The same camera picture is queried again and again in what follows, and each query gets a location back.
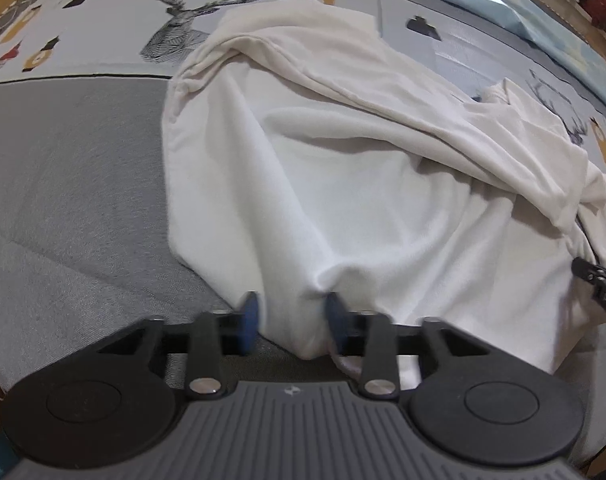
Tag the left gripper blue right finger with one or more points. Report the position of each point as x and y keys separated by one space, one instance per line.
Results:
x=372 y=337

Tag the white long-sleeve shirt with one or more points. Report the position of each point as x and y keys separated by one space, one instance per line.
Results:
x=303 y=155

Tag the printed deer bed sheet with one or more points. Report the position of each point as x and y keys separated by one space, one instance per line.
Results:
x=152 y=37

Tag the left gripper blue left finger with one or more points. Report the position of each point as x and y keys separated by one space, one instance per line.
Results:
x=212 y=337

